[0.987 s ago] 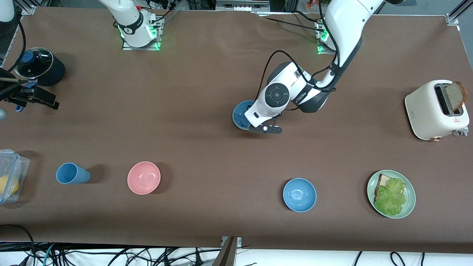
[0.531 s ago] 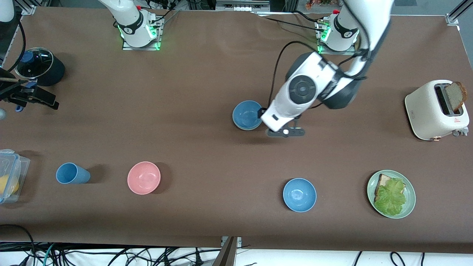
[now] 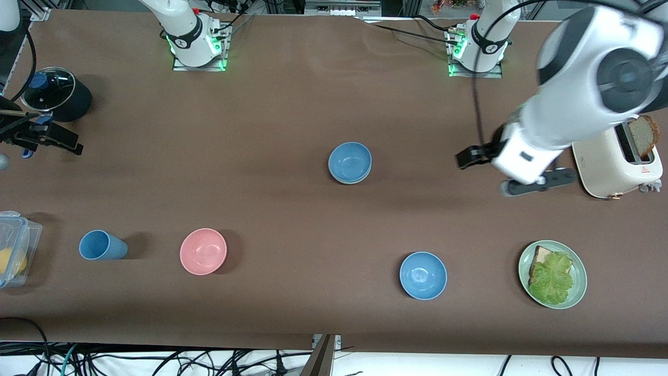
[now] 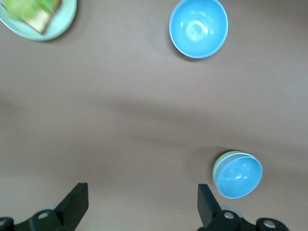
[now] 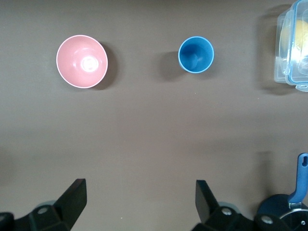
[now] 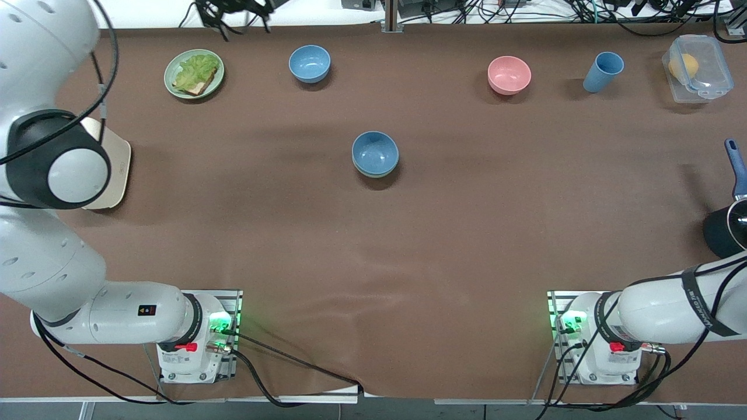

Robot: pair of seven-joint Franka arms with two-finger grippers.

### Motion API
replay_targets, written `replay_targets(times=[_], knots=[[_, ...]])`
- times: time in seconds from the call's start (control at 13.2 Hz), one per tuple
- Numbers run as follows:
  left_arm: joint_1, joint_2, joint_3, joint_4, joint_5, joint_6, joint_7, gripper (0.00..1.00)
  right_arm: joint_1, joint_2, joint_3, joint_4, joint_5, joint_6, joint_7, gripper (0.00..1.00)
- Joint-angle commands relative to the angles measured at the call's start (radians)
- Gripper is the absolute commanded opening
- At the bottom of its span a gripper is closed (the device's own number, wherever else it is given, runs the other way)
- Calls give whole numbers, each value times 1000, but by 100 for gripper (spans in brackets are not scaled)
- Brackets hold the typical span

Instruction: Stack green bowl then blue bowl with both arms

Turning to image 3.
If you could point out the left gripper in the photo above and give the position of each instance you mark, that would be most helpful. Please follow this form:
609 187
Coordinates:
490 149

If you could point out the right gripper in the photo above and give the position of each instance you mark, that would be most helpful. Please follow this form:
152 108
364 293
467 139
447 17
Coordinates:
11 128

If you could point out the blue bowl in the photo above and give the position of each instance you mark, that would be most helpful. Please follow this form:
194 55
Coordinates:
423 275
349 161

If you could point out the pale green bowl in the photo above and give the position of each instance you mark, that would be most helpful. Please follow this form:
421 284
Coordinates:
352 183

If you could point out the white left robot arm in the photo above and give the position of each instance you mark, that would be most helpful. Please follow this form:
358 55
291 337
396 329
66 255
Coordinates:
589 62

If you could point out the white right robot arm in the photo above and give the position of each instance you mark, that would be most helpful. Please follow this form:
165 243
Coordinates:
182 31

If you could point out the pink bowl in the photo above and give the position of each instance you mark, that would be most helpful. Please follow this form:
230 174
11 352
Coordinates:
203 251

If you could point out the glass lid with blue knob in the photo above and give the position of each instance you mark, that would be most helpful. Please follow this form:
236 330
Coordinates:
55 91

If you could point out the clear container with blue lid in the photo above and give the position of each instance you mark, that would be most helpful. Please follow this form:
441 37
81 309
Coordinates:
31 235

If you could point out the blue cup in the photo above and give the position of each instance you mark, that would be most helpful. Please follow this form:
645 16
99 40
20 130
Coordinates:
102 245

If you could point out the bread slice with dark crust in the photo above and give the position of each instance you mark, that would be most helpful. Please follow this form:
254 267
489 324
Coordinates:
541 255

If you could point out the white toaster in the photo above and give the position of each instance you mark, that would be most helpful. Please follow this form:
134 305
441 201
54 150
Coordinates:
600 162

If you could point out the yellow fruit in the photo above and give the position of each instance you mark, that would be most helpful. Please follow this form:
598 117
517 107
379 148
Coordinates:
10 261

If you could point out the green lettuce leaf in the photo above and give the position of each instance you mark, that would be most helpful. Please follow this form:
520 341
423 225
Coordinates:
553 282

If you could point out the pale green plate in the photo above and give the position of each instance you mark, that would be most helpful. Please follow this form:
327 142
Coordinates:
580 282

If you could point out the toast slice in toaster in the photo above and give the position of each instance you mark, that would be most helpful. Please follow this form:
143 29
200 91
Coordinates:
643 136

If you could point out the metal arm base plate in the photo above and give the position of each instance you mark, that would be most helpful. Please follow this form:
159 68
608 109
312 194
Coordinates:
493 75
223 62

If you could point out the aluminium frame profile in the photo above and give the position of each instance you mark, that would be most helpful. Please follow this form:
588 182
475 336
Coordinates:
40 13

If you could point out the aluminium post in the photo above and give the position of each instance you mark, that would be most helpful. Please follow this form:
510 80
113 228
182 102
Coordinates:
322 360

